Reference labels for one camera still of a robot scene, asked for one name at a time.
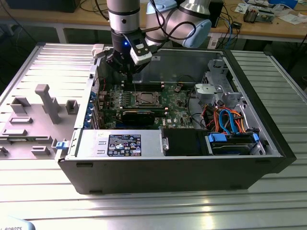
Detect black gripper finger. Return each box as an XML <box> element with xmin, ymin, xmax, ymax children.
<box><xmin>105</xmin><ymin>51</ymin><xmax>131</xmax><ymax>83</ymax></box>
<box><xmin>130</xmin><ymin>64</ymin><xmax>146</xmax><ymax>83</ymax></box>

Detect CPU with silver lid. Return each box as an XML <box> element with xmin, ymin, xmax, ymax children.
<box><xmin>140</xmin><ymin>93</ymin><xmax>156</xmax><ymax>104</ymax></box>

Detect CPU socket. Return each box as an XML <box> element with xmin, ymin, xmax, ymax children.
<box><xmin>133</xmin><ymin>90</ymin><xmax>164</xmax><ymax>108</ymax></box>

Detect metal CPU cooler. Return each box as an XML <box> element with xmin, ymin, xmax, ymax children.
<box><xmin>243</xmin><ymin>6</ymin><xmax>259</xmax><ymax>24</ymax></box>

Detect green RAM stick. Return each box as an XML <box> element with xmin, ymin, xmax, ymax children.
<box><xmin>103</xmin><ymin>107</ymin><xmax>168</xmax><ymax>114</ymax></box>

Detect black graphics card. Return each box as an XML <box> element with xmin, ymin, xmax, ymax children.
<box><xmin>121</xmin><ymin>110</ymin><xmax>156</xmax><ymax>127</ymax></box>

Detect wooden workbench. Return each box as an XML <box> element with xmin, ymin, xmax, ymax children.
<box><xmin>0</xmin><ymin>0</ymin><xmax>307</xmax><ymax>45</ymax></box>

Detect green motherboard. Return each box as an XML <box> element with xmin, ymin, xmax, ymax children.
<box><xmin>97</xmin><ymin>82</ymin><xmax>195</xmax><ymax>131</ymax></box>

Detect silver drive cage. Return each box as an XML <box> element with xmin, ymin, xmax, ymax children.
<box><xmin>194</xmin><ymin>58</ymin><xmax>248</xmax><ymax>108</ymax></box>

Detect grey parts rack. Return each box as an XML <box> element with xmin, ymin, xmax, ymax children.
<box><xmin>0</xmin><ymin>83</ymin><xmax>81</xmax><ymax>161</ymax></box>

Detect silver power supply with label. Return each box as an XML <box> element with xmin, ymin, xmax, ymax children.
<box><xmin>76</xmin><ymin>129</ymin><xmax>166</xmax><ymax>158</ymax></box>

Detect large black box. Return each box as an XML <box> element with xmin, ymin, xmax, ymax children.
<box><xmin>4</xmin><ymin>0</ymin><xmax>78</xmax><ymax>14</ymax></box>

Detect black tower box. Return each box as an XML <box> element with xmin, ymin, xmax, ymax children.
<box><xmin>210</xmin><ymin>0</ymin><xmax>225</xmax><ymax>29</ymax></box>

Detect blue case latch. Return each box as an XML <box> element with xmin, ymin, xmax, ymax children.
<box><xmin>55</xmin><ymin>141</ymin><xmax>70</xmax><ymax>151</ymax></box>

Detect black PC case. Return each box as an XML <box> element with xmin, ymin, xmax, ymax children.
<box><xmin>54</xmin><ymin>44</ymin><xmax>297</xmax><ymax>195</ymax></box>

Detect hard disk in blue carrier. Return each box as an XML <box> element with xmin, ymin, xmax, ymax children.
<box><xmin>205</xmin><ymin>131</ymin><xmax>261</xmax><ymax>156</ymax></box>

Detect grey metal device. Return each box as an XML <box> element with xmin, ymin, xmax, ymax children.
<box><xmin>258</xmin><ymin>9</ymin><xmax>276</xmax><ymax>24</ymax></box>

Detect blue box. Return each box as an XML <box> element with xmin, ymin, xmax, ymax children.
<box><xmin>268</xmin><ymin>0</ymin><xmax>299</xmax><ymax>8</ymax></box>

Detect white papers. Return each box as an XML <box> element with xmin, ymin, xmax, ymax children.
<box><xmin>278</xmin><ymin>13</ymin><xmax>303</xmax><ymax>25</ymax></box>

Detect pale blue teach pendant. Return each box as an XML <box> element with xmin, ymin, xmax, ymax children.
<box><xmin>0</xmin><ymin>215</ymin><xmax>36</xmax><ymax>230</ymax></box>

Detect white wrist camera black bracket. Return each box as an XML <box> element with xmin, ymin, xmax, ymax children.
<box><xmin>123</xmin><ymin>33</ymin><xmax>154</xmax><ymax>66</ymax></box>

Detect red wire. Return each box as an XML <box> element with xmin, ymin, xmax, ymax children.
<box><xmin>202</xmin><ymin>105</ymin><xmax>214</xmax><ymax>129</ymax></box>

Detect orange wire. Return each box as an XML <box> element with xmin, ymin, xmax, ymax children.
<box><xmin>212</xmin><ymin>107</ymin><xmax>220</xmax><ymax>133</ymax></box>

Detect blue hanging cable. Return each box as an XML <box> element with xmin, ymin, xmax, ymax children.
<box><xmin>227</xmin><ymin>13</ymin><xmax>237</xmax><ymax>47</ymax></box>

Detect blue flat wire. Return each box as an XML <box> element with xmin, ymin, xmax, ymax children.
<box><xmin>218</xmin><ymin>109</ymin><xmax>238</xmax><ymax>135</ymax></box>

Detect multicolour power wire bundle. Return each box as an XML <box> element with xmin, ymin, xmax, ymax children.
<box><xmin>234</xmin><ymin>109</ymin><xmax>249</xmax><ymax>134</ymax></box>

